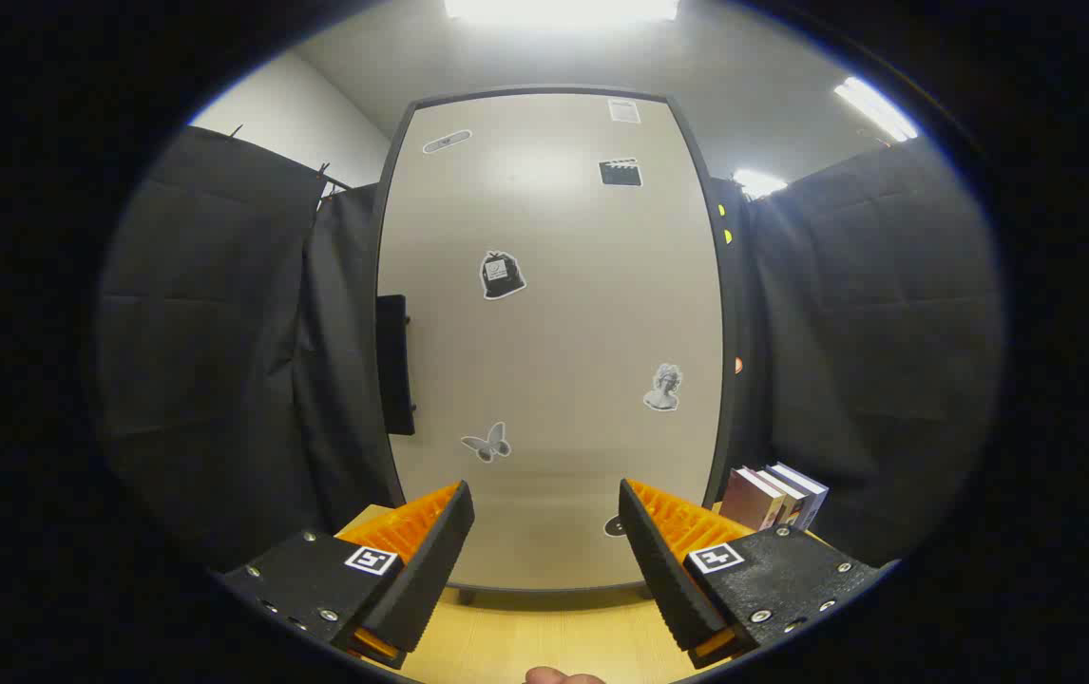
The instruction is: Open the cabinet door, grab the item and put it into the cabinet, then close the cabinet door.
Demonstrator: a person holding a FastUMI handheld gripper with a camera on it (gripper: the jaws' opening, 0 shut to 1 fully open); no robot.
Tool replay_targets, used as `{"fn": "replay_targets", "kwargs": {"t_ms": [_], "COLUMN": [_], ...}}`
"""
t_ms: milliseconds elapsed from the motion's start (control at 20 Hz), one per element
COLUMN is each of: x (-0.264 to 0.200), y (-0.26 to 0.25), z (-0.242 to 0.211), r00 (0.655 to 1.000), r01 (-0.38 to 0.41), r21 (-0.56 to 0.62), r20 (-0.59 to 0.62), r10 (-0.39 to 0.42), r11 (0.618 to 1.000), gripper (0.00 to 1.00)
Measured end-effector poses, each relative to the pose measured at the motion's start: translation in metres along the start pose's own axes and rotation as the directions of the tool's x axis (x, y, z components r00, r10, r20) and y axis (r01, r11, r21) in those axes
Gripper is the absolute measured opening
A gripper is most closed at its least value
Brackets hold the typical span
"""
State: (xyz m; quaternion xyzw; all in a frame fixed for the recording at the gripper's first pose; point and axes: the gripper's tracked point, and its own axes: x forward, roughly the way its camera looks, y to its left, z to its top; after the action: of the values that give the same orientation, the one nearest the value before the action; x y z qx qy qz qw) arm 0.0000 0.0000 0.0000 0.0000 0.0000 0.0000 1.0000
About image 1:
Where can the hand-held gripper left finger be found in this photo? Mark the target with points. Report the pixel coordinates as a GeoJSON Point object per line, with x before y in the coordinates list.
{"type": "Point", "coordinates": [430, 570]}

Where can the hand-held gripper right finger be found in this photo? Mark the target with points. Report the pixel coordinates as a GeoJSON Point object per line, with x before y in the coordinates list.
{"type": "Point", "coordinates": [663, 570]}

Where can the book with white spine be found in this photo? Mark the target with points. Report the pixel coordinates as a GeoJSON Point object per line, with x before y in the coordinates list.
{"type": "Point", "coordinates": [789, 494]}

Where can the dark grey cabinet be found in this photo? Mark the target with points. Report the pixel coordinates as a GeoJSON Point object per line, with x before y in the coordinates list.
{"type": "Point", "coordinates": [726, 437]}

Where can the black backdrop cloth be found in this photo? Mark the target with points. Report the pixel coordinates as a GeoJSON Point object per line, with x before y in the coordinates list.
{"type": "Point", "coordinates": [221, 332]}

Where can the small ceiling light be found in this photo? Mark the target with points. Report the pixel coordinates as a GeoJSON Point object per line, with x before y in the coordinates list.
{"type": "Point", "coordinates": [758, 183]}

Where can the long ceiling light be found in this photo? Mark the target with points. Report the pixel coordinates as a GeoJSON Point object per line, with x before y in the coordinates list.
{"type": "Point", "coordinates": [875, 109]}

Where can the wide ceiling light panel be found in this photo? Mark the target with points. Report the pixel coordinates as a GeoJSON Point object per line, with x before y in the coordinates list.
{"type": "Point", "coordinates": [563, 8]}

